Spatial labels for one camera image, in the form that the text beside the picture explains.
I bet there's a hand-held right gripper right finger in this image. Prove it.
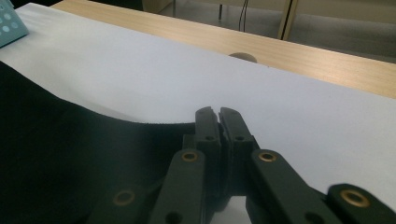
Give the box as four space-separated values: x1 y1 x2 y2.
219 106 260 197

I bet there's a black tank top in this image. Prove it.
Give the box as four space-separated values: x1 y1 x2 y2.
0 60 198 224

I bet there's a black hanging wall cable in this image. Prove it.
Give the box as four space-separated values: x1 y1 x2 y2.
237 0 250 33

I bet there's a wooden table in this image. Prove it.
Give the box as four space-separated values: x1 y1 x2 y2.
50 0 396 100

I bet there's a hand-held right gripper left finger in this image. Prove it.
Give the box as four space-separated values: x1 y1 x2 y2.
182 105 223 200

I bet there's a light blue plastic basket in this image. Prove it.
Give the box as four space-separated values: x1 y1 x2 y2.
0 0 30 49

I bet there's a round table grommet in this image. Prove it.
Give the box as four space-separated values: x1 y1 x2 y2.
228 51 259 64

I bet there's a white table mat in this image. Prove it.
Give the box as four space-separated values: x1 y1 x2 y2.
0 2 396 224

